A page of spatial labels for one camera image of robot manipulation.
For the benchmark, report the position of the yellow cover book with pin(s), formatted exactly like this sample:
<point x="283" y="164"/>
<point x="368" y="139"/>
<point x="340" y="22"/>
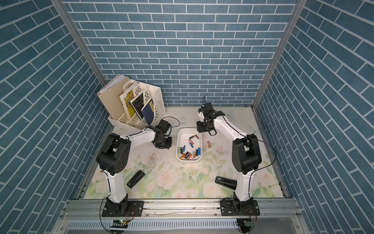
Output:
<point x="126" y="97"/>

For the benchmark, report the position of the black stapler right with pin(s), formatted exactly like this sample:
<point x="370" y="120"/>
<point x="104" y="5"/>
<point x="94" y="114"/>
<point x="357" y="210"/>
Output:
<point x="229" y="183"/>

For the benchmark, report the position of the dark blue book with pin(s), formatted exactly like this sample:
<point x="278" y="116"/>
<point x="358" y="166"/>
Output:
<point x="148" y="112"/>

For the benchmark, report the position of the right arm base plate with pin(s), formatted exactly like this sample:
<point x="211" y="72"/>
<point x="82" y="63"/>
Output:
<point x="230" y="207"/>

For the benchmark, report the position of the white perforated file organizer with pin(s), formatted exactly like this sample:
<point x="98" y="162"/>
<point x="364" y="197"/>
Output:
<point x="135" y="123"/>

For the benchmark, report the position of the black stapler left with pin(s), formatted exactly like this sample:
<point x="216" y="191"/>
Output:
<point x="135" y="179"/>

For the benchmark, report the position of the beige paper folder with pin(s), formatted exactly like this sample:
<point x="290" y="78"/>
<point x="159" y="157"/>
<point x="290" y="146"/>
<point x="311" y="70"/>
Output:
<point x="109" y="95"/>

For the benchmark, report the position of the black cover book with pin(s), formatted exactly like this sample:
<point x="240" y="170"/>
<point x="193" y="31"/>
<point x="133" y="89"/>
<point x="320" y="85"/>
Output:
<point x="138" y="103"/>

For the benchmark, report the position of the white vented cable duct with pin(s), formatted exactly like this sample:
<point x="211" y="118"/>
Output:
<point x="153" y="224"/>

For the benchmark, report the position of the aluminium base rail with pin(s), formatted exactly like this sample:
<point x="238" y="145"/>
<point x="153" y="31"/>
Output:
<point x="277" y="216"/>

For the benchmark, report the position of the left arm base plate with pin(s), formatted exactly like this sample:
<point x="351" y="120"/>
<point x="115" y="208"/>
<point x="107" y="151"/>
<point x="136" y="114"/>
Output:
<point x="133" y="208"/>

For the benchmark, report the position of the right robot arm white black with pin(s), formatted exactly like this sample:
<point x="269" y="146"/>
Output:
<point x="246" y="155"/>

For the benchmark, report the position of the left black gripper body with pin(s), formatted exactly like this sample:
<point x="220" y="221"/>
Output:
<point x="164" y="142"/>

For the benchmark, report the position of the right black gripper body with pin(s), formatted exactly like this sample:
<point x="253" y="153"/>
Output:
<point x="202" y="127"/>

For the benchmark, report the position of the white plastic storage box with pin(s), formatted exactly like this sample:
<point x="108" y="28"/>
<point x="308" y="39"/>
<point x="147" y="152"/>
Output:
<point x="184" y="151"/>

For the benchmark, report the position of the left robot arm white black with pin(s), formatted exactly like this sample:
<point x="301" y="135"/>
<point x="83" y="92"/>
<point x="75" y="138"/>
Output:
<point x="114" y="154"/>

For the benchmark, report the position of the black stapler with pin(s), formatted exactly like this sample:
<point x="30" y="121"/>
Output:
<point x="135" y="179"/>
<point x="229" y="183"/>

